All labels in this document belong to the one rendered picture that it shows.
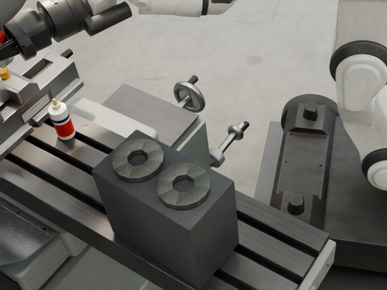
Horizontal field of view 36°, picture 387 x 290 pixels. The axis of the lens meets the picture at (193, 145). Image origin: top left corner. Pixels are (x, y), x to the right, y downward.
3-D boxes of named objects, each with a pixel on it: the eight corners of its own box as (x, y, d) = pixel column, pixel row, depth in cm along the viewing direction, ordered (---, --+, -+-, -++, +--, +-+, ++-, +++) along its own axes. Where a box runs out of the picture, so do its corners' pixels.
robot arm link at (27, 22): (-9, 5, 114) (46, -20, 118) (8, 44, 121) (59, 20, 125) (16, 35, 107) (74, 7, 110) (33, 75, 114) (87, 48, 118)
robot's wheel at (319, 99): (341, 138, 200) (346, 95, 185) (340, 149, 197) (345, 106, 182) (281, 132, 205) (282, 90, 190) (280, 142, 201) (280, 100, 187)
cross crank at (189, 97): (183, 96, 192) (179, 68, 183) (214, 108, 186) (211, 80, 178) (154, 126, 184) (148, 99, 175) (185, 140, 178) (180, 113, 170)
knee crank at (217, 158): (239, 122, 194) (238, 109, 189) (255, 129, 191) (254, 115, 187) (201, 166, 183) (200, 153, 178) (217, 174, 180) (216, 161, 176)
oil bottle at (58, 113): (66, 125, 136) (53, 90, 128) (79, 132, 134) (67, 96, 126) (54, 136, 134) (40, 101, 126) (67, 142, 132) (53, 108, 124)
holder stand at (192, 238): (152, 190, 121) (135, 122, 106) (240, 242, 110) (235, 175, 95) (112, 231, 115) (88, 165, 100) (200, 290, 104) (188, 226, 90)
